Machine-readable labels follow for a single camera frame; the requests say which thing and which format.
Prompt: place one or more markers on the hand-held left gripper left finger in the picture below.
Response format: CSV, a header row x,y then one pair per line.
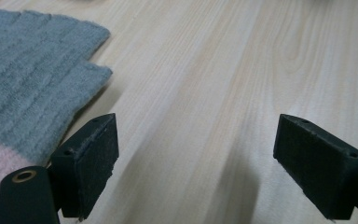
x,y
88,168

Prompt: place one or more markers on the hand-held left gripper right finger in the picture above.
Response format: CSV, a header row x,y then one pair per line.
x,y
317,168

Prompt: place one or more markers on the grey knit glove pink cuff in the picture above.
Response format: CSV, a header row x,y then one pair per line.
x,y
28,81

